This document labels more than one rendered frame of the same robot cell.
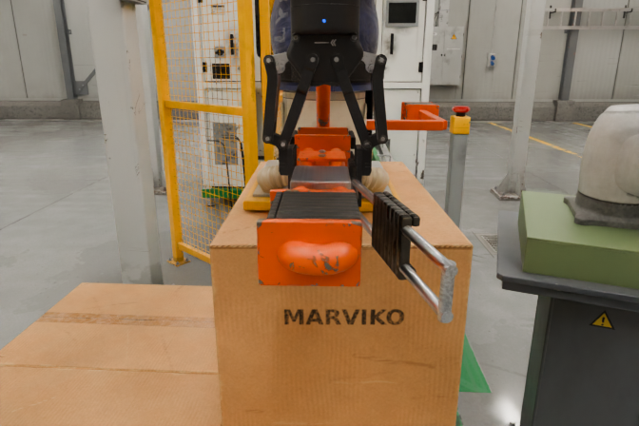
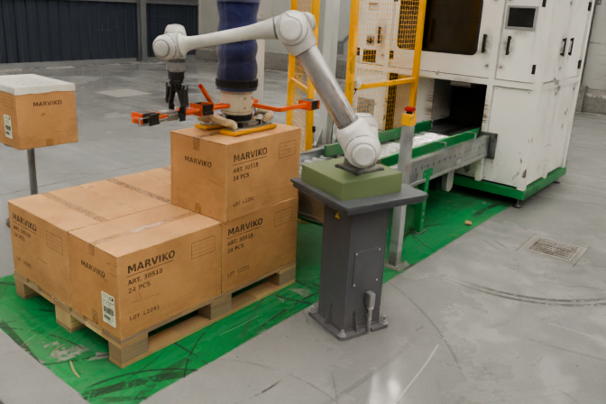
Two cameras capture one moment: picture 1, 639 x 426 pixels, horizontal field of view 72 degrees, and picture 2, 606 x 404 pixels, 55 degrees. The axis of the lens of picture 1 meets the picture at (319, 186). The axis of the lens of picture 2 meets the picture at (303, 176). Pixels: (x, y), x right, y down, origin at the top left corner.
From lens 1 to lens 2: 2.53 m
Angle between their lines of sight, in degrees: 34
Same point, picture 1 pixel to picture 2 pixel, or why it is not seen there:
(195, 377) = not seen: hidden behind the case
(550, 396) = (325, 254)
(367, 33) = (238, 71)
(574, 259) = (312, 176)
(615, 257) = (320, 177)
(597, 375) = (336, 243)
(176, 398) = not seen: hidden behind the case
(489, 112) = not seen: outside the picture
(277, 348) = (183, 168)
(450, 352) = (223, 180)
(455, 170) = (402, 150)
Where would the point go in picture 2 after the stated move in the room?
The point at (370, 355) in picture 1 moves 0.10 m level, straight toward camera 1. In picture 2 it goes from (204, 176) to (187, 179)
